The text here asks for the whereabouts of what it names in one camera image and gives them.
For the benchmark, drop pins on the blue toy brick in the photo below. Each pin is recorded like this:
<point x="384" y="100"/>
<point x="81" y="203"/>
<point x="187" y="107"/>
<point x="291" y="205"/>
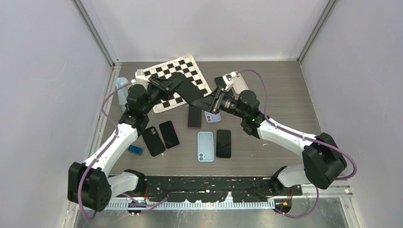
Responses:
<point x="135" y="150"/>

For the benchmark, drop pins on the beige phone case with ring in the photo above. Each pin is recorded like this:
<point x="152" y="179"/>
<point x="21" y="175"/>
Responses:
<point x="239" y="84"/>

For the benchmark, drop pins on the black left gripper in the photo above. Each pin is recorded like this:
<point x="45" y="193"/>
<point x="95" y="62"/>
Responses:
<point x="174" y="82"/>

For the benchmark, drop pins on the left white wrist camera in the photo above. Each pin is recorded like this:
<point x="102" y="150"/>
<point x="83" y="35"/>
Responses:
<point x="140" y="78"/>

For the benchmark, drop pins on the dark phone from lilac case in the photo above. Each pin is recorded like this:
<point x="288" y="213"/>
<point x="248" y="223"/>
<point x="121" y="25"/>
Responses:
<point x="194" y="117"/>

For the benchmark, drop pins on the black phone from blue case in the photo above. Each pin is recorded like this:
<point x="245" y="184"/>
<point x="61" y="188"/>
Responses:
<point x="223" y="144"/>

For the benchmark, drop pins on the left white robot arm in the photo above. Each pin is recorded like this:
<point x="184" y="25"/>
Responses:
<point x="89" y="183"/>

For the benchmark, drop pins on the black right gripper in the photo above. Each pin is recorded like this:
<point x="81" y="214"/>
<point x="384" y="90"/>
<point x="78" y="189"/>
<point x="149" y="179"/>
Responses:
<point x="207" y="103"/>

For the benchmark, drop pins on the light blue cased phone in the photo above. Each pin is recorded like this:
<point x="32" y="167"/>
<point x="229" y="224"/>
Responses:
<point x="205" y="147"/>

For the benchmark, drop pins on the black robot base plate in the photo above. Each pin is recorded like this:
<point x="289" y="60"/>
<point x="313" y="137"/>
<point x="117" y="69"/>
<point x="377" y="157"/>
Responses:
<point x="209" y="189"/>

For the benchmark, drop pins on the purple edged phone from case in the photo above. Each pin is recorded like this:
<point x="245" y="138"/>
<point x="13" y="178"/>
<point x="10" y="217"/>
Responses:
<point x="169" y="134"/>

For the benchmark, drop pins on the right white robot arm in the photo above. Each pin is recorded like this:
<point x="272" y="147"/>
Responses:
<point x="323" y="162"/>

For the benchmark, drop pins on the lilac cased phone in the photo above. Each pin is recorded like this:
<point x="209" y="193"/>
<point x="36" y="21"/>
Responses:
<point x="212" y="118"/>

